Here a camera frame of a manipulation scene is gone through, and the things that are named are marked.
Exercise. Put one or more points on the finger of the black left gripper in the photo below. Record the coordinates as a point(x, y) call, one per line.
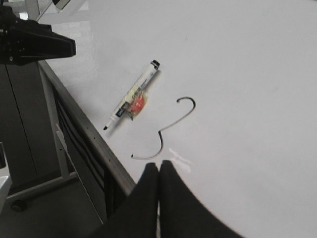
point(26, 41)

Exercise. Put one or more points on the white whiteboard with aluminium frame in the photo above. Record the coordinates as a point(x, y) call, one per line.
point(233, 104)

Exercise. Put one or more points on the grey metal table leg frame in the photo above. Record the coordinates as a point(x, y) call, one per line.
point(72, 153)

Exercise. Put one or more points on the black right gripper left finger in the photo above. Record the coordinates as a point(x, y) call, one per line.
point(137, 216)

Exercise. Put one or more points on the white dry-erase marker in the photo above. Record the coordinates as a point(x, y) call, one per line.
point(132, 93)

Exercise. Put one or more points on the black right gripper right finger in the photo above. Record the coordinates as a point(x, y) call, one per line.
point(181, 214)

